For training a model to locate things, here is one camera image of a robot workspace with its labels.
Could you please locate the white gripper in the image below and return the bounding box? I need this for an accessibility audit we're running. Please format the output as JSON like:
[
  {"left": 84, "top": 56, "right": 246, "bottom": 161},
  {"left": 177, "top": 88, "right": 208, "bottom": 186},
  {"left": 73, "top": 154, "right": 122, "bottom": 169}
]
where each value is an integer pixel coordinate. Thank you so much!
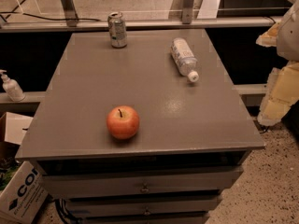
[{"left": 256, "top": 0, "right": 299, "bottom": 126}]

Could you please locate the clear plastic water bottle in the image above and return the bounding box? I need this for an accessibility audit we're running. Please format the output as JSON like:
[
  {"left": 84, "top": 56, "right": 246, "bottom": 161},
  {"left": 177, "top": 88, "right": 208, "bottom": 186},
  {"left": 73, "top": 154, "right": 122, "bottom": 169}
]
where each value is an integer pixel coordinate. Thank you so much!
[{"left": 170, "top": 37, "right": 199, "bottom": 82}]

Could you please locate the white pump dispenser bottle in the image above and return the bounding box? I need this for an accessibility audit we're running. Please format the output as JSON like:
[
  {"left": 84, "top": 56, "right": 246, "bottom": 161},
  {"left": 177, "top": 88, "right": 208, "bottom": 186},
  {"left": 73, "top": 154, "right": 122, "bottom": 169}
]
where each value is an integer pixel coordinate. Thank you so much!
[{"left": 0, "top": 70, "right": 25, "bottom": 102}]

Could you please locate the grey drawer cabinet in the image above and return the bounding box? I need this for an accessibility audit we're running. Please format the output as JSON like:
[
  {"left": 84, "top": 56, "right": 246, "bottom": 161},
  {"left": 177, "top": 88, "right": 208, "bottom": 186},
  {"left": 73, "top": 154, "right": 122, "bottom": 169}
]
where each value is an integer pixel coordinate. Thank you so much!
[{"left": 17, "top": 29, "right": 263, "bottom": 224}]

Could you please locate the red apple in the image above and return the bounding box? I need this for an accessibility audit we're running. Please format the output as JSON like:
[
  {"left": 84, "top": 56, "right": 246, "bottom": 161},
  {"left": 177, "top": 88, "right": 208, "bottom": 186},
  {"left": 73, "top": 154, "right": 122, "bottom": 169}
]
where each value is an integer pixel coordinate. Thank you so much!
[{"left": 107, "top": 105, "right": 139, "bottom": 140}]

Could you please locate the silver green soda can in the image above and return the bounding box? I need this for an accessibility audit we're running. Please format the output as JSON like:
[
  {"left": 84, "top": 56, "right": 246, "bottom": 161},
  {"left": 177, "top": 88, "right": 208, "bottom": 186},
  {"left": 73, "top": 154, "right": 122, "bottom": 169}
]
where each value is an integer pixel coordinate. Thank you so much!
[{"left": 107, "top": 12, "right": 127, "bottom": 49}]

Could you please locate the open brown cardboard box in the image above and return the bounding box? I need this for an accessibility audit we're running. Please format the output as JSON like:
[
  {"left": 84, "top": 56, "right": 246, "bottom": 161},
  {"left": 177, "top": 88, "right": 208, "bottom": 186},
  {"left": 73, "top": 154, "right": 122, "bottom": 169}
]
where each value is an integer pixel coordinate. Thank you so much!
[{"left": 0, "top": 112, "right": 33, "bottom": 159}]

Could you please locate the white printed cardboard box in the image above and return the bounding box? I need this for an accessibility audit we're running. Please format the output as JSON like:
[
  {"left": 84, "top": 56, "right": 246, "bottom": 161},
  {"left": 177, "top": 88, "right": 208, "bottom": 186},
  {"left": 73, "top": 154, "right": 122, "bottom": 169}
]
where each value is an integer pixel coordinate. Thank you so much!
[{"left": 0, "top": 161, "right": 48, "bottom": 224}]

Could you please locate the metal frame rail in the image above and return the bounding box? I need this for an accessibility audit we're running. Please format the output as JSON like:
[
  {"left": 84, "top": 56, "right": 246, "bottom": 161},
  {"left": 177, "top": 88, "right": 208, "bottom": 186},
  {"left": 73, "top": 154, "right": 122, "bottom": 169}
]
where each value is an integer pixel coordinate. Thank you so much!
[{"left": 0, "top": 0, "right": 299, "bottom": 34}]

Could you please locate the black cable on floor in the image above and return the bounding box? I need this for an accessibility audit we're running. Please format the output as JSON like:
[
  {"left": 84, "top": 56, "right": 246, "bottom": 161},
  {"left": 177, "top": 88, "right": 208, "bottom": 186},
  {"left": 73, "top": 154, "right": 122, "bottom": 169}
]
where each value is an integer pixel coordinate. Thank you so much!
[{"left": 0, "top": 0, "right": 102, "bottom": 22}]

